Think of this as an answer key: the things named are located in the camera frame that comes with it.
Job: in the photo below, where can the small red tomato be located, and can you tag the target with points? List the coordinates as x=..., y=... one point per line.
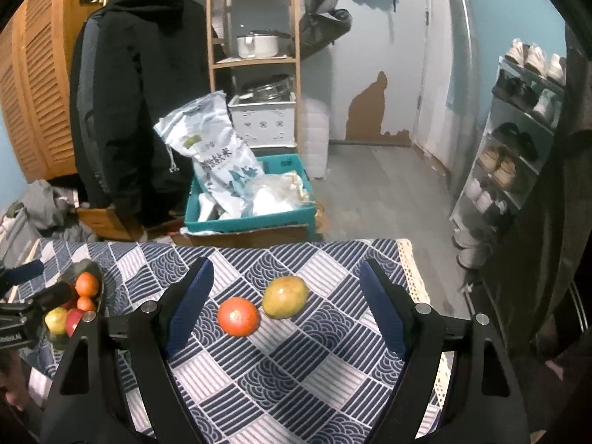
x=86, y=304

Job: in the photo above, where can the large orange persimmon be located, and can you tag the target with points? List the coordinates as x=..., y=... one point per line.
x=238, y=317

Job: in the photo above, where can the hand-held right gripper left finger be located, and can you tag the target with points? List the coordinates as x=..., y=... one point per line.
x=187, y=314

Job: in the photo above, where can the green glass plate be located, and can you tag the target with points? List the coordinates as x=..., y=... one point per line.
x=98, y=293

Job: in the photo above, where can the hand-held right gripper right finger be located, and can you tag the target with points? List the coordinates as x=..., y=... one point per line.
x=384, y=314

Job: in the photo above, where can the red apple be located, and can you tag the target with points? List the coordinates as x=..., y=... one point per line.
x=74, y=323

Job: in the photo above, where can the blue white patterned tablecloth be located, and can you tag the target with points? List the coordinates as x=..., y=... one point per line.
x=286, y=370

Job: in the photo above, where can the teal plastic crate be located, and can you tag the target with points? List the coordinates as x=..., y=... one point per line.
x=249, y=223

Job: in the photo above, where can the steel pot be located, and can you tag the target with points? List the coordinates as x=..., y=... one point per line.
x=270, y=88

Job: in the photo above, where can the orange tangerine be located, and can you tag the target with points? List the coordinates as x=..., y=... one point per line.
x=88, y=284

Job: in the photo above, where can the dark hanging bag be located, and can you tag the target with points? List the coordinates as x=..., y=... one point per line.
x=323, y=23

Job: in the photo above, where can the grey jacket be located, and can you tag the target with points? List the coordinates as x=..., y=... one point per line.
x=90, y=101

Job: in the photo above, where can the grey cloth pile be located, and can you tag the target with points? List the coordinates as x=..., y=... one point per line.
x=41, y=208

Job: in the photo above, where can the white cooking pot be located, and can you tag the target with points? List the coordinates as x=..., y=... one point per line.
x=259, y=46

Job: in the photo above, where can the white rice bag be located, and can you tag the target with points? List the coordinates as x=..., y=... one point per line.
x=212, y=148

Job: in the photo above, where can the brown wooden box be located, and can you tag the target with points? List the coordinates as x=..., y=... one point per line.
x=111, y=224

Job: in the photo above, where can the cardboard box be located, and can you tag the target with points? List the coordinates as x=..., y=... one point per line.
x=249, y=237

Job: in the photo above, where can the white plastic pack stack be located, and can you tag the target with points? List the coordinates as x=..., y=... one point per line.
x=315, y=138

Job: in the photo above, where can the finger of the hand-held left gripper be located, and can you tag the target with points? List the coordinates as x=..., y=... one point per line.
x=21, y=272
x=53, y=298

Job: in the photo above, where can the yellow green mango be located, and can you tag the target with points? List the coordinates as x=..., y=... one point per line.
x=285, y=297

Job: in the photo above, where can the grey shoe rack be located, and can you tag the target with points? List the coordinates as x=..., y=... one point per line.
x=490, y=115

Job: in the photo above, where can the wooden shelf rack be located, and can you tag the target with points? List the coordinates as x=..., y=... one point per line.
x=296, y=32

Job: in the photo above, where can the black jacket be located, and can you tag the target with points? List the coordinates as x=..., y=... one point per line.
x=148, y=78

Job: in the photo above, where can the yellow green fruit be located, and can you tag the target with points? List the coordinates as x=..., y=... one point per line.
x=56, y=321

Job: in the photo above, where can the white door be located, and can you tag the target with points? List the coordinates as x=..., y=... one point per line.
x=437, y=64

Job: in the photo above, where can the shoe rack with shoes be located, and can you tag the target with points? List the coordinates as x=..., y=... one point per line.
x=532, y=58

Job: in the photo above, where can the white storage basket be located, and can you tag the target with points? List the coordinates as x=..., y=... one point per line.
x=263, y=122

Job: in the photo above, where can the wooden louvered cabinet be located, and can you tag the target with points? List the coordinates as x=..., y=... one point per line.
x=41, y=78

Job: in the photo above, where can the clear plastic bag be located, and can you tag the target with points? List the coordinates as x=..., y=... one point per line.
x=277, y=194

